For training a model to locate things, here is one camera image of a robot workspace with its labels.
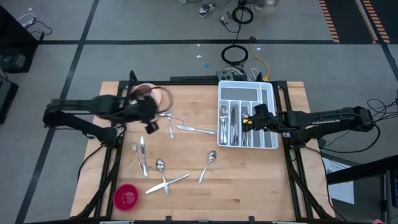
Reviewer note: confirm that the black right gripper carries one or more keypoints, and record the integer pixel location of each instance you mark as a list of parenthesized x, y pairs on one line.
[(262, 119)]

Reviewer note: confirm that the red plastic bowl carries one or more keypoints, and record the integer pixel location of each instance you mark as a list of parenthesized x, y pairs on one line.
[(126, 197)]

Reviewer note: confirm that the black bracket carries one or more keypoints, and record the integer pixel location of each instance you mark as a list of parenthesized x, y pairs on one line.
[(168, 219)]

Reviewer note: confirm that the black equipment case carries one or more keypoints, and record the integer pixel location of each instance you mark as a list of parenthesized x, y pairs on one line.
[(7, 99)]

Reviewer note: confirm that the white paper sheet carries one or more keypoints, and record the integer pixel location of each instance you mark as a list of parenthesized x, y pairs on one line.
[(342, 193)]

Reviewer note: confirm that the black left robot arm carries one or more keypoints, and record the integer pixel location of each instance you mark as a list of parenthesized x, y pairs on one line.
[(77, 107)]

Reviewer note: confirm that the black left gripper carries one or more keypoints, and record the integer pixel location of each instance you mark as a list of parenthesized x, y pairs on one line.
[(144, 109)]

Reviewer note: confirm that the scattered silver cutlery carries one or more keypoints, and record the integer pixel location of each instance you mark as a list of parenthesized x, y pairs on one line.
[(186, 82)]

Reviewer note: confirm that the white mug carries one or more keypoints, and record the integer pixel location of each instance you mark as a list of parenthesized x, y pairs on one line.
[(141, 91)]

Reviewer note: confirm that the silver fork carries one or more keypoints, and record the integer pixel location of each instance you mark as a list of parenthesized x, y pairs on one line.
[(225, 124), (221, 124), (170, 127), (134, 146)]

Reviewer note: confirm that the white cutlery tray organizer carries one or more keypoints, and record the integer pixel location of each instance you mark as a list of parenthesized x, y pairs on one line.
[(239, 93)]

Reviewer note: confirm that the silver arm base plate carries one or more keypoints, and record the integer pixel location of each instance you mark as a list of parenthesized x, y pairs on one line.
[(286, 134), (119, 131)]

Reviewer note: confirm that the pink object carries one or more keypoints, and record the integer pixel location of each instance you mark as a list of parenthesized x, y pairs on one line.
[(378, 222)]

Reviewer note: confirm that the grey power strip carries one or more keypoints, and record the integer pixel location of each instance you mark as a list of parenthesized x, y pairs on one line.
[(224, 76)]

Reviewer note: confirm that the black desk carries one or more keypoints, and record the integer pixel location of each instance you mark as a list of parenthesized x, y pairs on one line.
[(357, 171)]

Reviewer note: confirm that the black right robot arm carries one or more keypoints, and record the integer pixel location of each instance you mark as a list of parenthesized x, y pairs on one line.
[(326, 119)]

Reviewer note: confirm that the person's shoe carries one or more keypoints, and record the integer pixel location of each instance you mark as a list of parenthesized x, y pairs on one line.
[(206, 10)]

